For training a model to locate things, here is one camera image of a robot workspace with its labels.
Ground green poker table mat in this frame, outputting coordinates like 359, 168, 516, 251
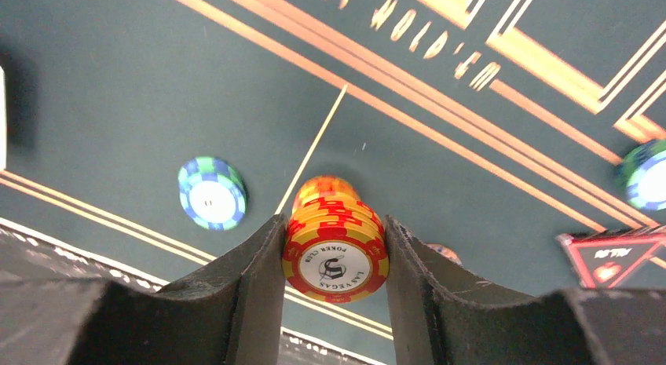
0, 0, 666, 365

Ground green blue chip stack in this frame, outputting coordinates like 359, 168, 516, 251
177, 156, 247, 231

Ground orange red chip stack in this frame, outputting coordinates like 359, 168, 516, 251
282, 175, 390, 304

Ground green blue chips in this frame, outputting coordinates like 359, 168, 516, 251
616, 139, 665, 211

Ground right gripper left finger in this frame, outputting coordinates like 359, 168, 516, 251
1, 214, 285, 364

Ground peach blue chip stack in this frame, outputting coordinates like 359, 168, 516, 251
427, 243, 463, 266

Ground red black all-in triangle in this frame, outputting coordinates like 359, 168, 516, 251
555, 225, 665, 289

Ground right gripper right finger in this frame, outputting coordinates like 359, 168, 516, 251
385, 216, 665, 364

